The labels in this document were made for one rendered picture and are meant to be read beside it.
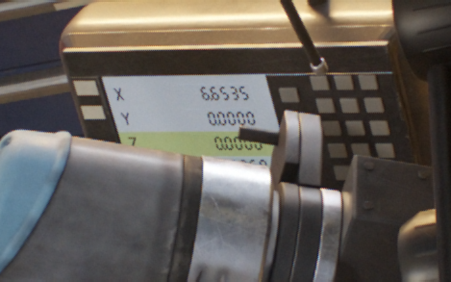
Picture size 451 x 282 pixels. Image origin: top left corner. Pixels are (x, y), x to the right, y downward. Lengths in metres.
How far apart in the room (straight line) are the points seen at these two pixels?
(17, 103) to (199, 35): 1.24
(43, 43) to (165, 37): 1.12
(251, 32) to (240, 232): 0.68
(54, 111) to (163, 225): 1.92
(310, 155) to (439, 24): 0.22
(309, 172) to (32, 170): 0.17
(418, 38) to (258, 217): 0.19
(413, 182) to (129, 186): 0.16
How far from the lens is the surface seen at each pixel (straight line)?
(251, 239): 1.55
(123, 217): 1.54
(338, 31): 2.18
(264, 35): 2.21
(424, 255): 1.45
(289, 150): 1.61
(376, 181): 1.56
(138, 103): 2.29
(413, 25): 1.42
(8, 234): 1.54
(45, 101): 3.45
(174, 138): 2.29
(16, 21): 3.35
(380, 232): 1.55
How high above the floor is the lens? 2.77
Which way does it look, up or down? 43 degrees down
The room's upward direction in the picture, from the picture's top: 29 degrees counter-clockwise
